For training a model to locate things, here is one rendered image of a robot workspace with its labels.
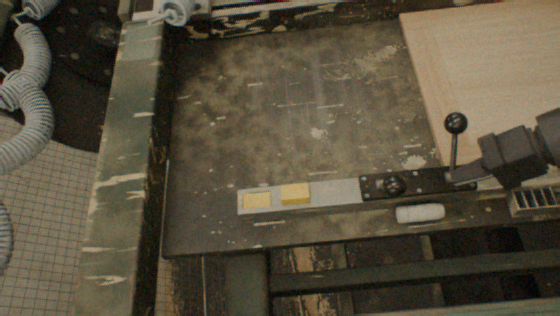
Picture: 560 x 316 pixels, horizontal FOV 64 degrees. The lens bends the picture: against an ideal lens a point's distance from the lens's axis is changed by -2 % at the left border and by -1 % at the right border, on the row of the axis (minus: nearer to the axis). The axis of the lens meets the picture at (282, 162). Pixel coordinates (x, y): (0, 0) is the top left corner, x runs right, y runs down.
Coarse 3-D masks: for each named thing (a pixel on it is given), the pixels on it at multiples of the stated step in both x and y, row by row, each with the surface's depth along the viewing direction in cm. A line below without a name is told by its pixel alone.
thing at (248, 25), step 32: (160, 0) 102; (224, 0) 106; (256, 0) 105; (288, 0) 105; (320, 0) 102; (352, 0) 102; (384, 0) 102; (416, 0) 103; (448, 0) 103; (480, 0) 104; (192, 32) 107; (224, 32) 107; (256, 32) 108
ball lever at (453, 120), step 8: (456, 112) 73; (448, 120) 72; (456, 120) 72; (464, 120) 72; (448, 128) 73; (456, 128) 72; (464, 128) 72; (456, 136) 74; (456, 144) 75; (456, 152) 76; (448, 176) 77
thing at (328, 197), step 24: (552, 168) 78; (240, 192) 82; (312, 192) 81; (336, 192) 80; (360, 192) 80; (480, 192) 78; (504, 192) 79; (240, 216) 81; (264, 216) 81; (288, 216) 82
